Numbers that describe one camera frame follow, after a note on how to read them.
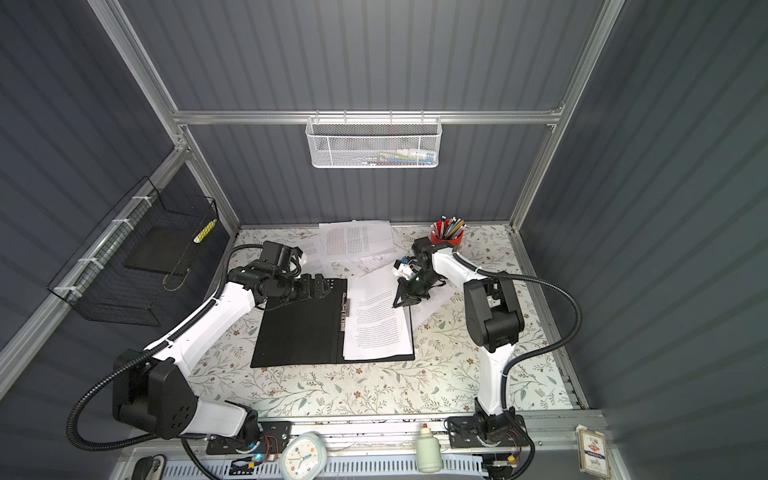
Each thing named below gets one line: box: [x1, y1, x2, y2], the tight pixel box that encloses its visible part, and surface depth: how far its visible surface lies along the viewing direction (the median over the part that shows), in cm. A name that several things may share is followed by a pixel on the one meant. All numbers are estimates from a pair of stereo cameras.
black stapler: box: [132, 454, 167, 480], surface depth 68 cm
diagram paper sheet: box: [349, 248, 401, 277], surface depth 111 cm
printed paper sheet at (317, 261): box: [300, 234, 349, 280], surface depth 111 cm
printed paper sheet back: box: [319, 220, 395, 260], surface depth 118 cm
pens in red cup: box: [430, 215, 467, 244], surface depth 104 cm
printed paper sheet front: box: [343, 266, 413, 360], surface depth 93 cm
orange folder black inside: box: [250, 278, 415, 367], surface depth 91 cm
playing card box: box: [575, 424, 611, 479], surface depth 71 cm
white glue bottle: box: [416, 424, 442, 473], surface depth 67 cm
